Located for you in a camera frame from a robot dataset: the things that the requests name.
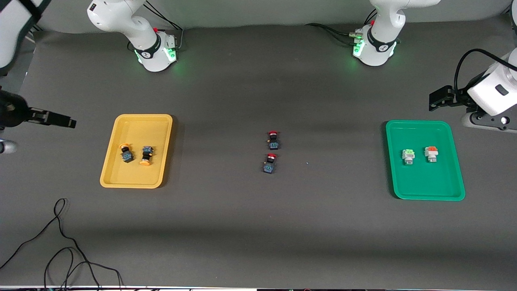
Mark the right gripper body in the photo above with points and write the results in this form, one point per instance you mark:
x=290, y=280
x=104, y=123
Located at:
x=12, y=113

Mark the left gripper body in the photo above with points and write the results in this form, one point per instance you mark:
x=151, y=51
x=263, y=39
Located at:
x=460, y=97

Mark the button with orange contact block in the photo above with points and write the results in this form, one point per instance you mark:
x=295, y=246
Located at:
x=431, y=152

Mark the button with green contact block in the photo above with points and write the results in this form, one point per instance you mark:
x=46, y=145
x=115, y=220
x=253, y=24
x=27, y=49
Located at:
x=408, y=155

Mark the yellow push button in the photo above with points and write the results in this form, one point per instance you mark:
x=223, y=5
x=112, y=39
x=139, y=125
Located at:
x=127, y=155
x=146, y=155

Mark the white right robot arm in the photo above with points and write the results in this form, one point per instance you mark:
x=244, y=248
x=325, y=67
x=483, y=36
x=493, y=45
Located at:
x=149, y=48

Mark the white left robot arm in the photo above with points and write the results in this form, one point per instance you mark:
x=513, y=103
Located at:
x=379, y=44

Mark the yellow plastic tray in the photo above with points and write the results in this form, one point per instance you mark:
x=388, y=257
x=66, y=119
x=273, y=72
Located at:
x=117, y=173

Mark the green plastic tray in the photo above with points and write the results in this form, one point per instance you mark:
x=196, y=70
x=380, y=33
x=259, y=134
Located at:
x=436, y=182

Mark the red push button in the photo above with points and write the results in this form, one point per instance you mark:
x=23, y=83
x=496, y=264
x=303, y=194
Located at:
x=269, y=165
x=274, y=142

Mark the dark grey table cloth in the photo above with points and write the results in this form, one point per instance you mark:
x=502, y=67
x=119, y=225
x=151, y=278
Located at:
x=258, y=226

